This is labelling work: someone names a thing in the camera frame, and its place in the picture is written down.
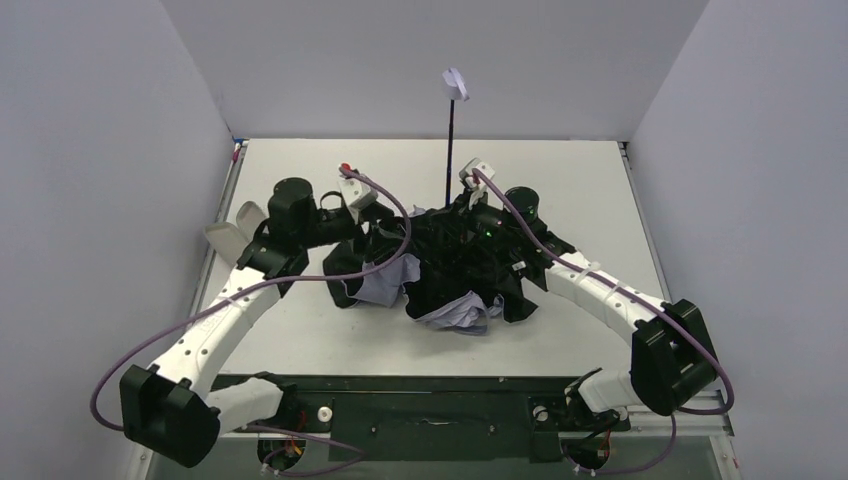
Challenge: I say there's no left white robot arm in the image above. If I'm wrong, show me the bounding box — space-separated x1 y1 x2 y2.
119 177 376 468

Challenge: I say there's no purple cable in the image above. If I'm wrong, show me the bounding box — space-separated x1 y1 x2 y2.
470 167 737 477
89 163 413 478

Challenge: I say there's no purple umbrella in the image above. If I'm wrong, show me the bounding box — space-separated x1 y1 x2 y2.
322 67 541 337

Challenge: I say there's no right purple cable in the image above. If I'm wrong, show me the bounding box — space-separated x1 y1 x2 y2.
470 167 737 477

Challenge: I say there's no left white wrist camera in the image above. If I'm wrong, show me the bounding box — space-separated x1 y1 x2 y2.
337 177 379 224

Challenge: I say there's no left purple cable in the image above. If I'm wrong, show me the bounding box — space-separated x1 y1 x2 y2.
89 163 413 478

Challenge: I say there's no aluminium rail frame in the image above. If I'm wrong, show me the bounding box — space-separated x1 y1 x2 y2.
118 390 743 479

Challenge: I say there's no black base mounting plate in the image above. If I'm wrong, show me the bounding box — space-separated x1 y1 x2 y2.
233 374 632 463

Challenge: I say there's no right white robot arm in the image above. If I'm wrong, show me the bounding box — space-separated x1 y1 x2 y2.
465 175 735 418

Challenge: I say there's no pink zippered umbrella case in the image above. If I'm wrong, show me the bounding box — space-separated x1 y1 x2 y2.
203 201 268 267

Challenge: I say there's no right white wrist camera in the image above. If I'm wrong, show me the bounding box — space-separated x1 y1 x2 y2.
458 158 496 209

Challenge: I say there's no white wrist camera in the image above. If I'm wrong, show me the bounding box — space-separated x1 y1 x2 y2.
458 158 496 209
337 177 379 224

